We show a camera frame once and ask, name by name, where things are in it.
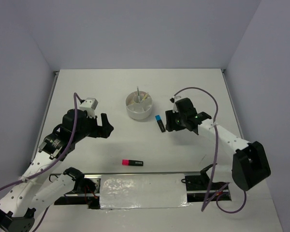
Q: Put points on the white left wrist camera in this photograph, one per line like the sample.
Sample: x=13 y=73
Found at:
x=89 y=105

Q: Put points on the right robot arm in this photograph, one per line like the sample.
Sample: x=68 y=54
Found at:
x=250 y=165

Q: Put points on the white round compartment organizer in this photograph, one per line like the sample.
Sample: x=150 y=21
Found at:
x=136 y=109

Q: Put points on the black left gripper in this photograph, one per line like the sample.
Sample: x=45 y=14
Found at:
x=104 y=131

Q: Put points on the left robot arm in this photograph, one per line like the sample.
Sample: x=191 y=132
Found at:
x=26 y=198

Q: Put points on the yellow clear pen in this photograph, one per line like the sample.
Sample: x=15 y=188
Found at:
x=145 y=96

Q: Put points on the blue capped black highlighter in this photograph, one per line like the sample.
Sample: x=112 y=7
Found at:
x=160 y=123

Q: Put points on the silver foil taped panel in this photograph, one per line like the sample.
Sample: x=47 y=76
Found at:
x=142 y=191

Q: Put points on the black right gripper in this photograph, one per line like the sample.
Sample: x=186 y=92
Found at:
x=170 y=117

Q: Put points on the pink capped black highlighter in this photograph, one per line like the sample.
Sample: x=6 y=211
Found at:
x=128 y=162

